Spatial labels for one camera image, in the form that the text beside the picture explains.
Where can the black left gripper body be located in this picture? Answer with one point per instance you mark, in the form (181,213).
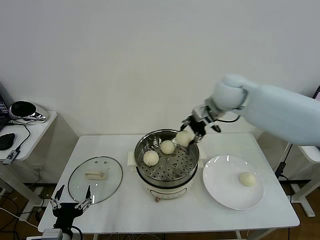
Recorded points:
(67,210)

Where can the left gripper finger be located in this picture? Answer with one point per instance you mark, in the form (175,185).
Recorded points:
(84,203)
(55,202)

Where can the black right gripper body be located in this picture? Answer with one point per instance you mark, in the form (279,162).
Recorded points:
(198,126)

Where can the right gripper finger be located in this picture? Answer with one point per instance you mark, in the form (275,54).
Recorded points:
(197,138)
(185,124)

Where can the white steamed baozi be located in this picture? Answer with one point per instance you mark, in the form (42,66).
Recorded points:
(183,138)
(167,147)
(247,179)
(151,158)

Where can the round glass pot lid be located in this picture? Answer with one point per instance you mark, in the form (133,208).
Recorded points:
(105,185)

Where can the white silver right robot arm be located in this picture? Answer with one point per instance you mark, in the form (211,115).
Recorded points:
(275,110)

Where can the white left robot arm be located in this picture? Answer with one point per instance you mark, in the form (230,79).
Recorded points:
(67,237)

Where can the perforated steel steamer basket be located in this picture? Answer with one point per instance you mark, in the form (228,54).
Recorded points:
(175,170)

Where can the white floor power strip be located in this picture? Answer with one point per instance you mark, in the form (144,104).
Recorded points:
(42,193)

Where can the round white plate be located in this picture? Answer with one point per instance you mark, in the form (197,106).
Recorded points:
(225,185)

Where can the white electric cooker pot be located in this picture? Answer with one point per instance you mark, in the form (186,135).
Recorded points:
(170,193)

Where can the grey usb hub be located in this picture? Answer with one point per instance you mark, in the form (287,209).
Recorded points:
(10,157)

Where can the black computer mouse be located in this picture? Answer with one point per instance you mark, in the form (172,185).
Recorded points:
(7,141)

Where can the black headphones on shelf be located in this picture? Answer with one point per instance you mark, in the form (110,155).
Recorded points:
(22,110)

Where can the black open laptop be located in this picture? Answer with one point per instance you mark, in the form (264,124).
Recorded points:
(2,112)

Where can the white side desk with label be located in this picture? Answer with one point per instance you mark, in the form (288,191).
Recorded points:
(310,152)

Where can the grey open laptop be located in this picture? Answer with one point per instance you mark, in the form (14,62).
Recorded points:
(318,95)

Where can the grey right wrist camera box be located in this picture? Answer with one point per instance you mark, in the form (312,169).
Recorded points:
(201,112)

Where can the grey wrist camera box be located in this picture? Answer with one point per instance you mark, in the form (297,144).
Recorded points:
(201,112)
(51,235)

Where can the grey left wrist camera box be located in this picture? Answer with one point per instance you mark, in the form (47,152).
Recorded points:
(51,235)

